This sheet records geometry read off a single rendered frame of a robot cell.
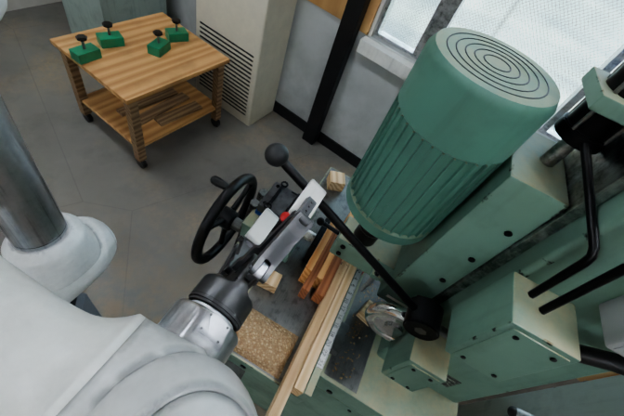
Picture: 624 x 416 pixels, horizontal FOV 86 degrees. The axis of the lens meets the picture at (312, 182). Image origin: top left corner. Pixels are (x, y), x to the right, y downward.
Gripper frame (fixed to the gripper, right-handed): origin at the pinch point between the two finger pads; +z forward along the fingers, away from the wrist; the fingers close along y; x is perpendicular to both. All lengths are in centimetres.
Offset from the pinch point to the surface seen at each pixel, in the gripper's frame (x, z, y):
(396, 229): -15.2, 6.1, 7.6
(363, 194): -7.6, 7.8, 6.1
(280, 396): -24.3, -18.4, -18.7
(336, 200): -17.5, 32.5, -26.3
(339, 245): -17.6, 10.5, -12.2
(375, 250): -23.2, 12.5, -7.0
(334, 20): 27, 154, -54
